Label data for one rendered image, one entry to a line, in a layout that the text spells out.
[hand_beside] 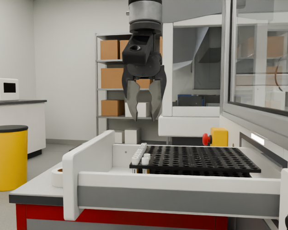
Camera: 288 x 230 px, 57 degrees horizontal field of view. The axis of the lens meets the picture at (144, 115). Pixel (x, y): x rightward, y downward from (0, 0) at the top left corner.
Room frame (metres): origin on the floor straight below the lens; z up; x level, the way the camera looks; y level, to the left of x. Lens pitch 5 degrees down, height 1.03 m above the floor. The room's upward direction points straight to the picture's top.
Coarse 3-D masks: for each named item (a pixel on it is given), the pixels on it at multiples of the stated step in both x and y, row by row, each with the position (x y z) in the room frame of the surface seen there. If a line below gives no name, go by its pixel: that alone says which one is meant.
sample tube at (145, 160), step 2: (142, 158) 0.46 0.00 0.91; (144, 158) 0.46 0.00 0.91; (146, 158) 0.46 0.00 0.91; (148, 158) 0.46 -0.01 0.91; (142, 160) 0.46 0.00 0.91; (144, 160) 0.46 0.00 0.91; (146, 160) 0.46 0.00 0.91; (148, 160) 0.46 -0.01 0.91; (142, 162) 0.46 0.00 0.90; (144, 162) 0.46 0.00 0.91; (146, 162) 0.46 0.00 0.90; (148, 162) 0.46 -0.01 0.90; (142, 164) 0.46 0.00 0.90; (144, 164) 0.46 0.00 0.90; (146, 164) 0.46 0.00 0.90; (142, 170) 0.46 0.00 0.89; (144, 170) 0.46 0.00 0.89; (146, 170) 0.46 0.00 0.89; (142, 172) 0.46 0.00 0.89; (144, 172) 0.46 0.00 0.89; (146, 172) 0.46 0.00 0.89
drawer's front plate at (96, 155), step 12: (108, 132) 0.65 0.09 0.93; (84, 144) 0.50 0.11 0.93; (96, 144) 0.54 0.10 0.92; (108, 144) 0.63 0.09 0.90; (72, 156) 0.42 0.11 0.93; (84, 156) 0.47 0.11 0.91; (96, 156) 0.54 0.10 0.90; (108, 156) 0.63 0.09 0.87; (72, 168) 0.41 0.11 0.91; (84, 168) 0.46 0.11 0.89; (96, 168) 0.54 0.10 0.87; (108, 168) 0.63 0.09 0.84; (72, 180) 0.41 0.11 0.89; (72, 192) 0.41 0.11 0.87; (72, 204) 0.41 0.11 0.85; (72, 216) 0.41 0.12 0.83
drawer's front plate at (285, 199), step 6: (282, 174) 0.35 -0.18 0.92; (282, 180) 0.34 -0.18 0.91; (282, 186) 0.34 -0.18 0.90; (282, 192) 0.34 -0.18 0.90; (282, 198) 0.34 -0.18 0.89; (282, 204) 0.34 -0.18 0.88; (282, 210) 0.34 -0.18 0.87; (282, 216) 0.34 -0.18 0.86; (282, 222) 0.34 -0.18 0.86; (282, 228) 0.34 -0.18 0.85
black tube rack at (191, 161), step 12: (156, 156) 0.52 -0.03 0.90; (168, 156) 0.53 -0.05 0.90; (180, 156) 0.52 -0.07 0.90; (192, 156) 0.52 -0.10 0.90; (204, 156) 0.53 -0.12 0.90; (216, 156) 0.52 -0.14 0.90; (228, 156) 0.52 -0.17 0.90; (240, 156) 0.52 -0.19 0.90; (144, 168) 0.46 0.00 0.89; (156, 168) 0.45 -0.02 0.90; (168, 168) 0.45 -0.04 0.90; (180, 168) 0.45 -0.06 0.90; (192, 168) 0.45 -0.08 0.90; (204, 168) 0.44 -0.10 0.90; (216, 168) 0.44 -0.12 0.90; (228, 168) 0.44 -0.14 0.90; (240, 168) 0.44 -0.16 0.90; (252, 168) 0.45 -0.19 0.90
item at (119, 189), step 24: (120, 144) 0.67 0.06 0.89; (120, 168) 0.66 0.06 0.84; (264, 168) 0.51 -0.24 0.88; (96, 192) 0.42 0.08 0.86; (120, 192) 0.42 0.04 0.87; (144, 192) 0.41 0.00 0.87; (168, 192) 0.41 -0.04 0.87; (192, 192) 0.41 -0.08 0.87; (216, 192) 0.40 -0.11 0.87; (240, 192) 0.40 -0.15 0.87; (264, 192) 0.39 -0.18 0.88; (240, 216) 0.40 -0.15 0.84; (264, 216) 0.39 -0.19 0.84
